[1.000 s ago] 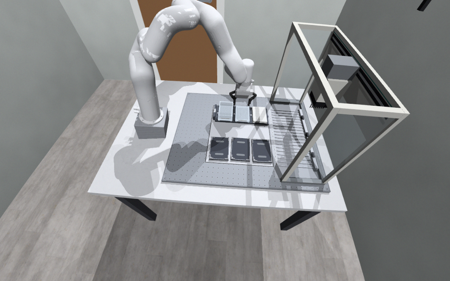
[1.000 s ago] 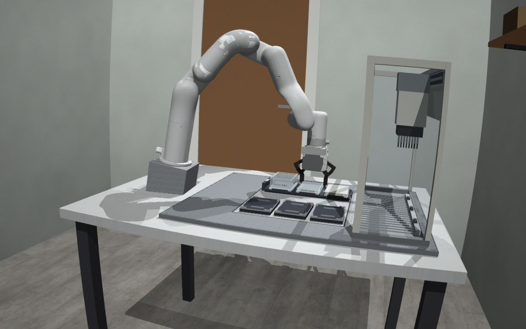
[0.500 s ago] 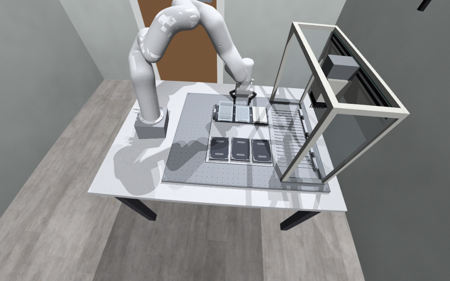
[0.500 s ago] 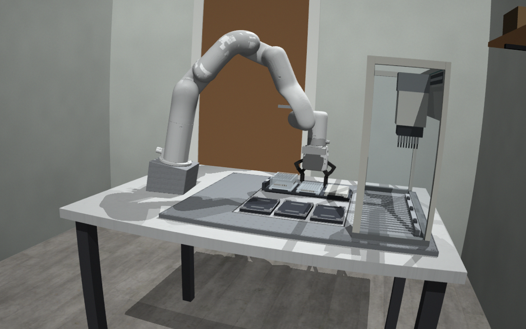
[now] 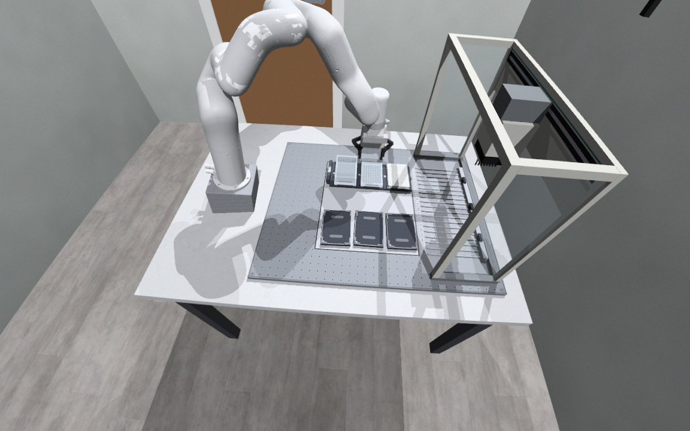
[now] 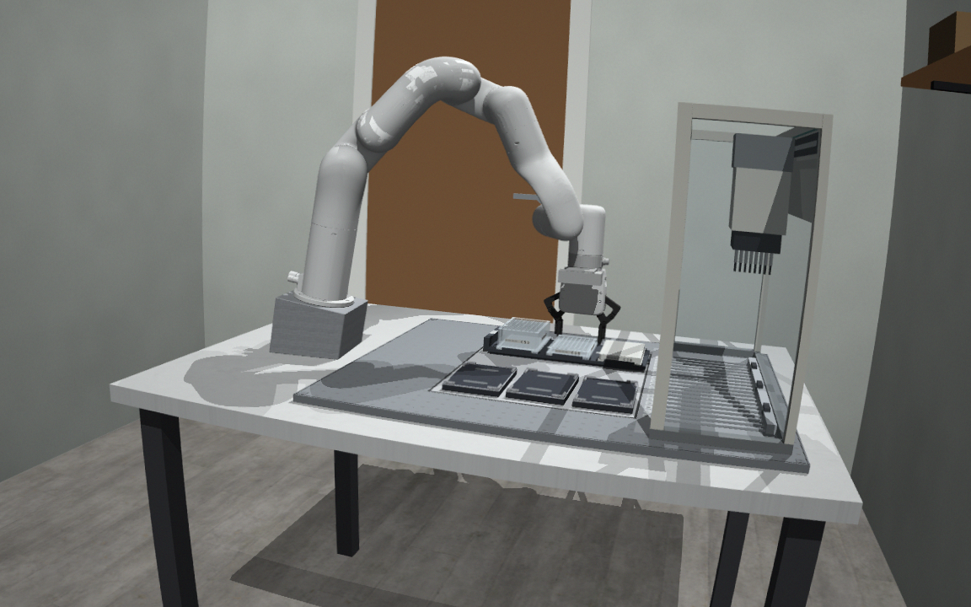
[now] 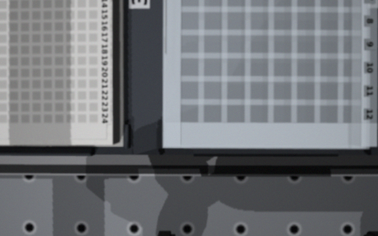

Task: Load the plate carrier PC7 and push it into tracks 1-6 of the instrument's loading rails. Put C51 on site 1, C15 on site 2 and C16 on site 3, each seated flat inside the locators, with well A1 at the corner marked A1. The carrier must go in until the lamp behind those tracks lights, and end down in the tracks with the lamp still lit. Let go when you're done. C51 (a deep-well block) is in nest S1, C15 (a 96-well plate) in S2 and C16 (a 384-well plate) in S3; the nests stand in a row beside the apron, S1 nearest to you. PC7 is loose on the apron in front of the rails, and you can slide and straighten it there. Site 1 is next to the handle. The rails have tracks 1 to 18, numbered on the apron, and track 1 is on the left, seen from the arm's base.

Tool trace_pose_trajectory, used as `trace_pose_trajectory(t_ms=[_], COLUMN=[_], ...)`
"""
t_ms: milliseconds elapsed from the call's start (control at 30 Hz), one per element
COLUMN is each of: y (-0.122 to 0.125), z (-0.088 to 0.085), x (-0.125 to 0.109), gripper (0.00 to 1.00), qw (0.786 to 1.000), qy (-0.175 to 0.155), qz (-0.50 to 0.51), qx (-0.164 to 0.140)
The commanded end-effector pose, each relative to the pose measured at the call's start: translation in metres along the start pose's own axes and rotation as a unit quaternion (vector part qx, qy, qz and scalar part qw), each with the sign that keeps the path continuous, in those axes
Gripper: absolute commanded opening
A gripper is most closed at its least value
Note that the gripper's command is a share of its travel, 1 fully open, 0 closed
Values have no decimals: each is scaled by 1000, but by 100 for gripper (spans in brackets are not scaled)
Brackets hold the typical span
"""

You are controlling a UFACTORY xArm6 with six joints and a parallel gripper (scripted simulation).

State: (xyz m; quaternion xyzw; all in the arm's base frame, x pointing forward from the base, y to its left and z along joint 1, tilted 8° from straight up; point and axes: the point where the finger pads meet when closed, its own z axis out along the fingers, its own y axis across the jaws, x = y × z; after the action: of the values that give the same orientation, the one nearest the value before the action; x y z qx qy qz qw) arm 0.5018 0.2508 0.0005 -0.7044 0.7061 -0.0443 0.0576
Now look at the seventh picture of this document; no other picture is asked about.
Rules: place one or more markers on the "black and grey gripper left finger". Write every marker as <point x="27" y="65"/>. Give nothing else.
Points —
<point x="165" y="233"/>

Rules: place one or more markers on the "grey flat base plate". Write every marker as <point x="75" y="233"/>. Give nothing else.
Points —
<point x="47" y="205"/>

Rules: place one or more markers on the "grey well plate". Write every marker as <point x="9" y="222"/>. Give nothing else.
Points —
<point x="272" y="44"/>

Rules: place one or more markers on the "dark grey plate carrier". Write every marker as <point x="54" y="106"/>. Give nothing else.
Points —
<point x="143" y="128"/>

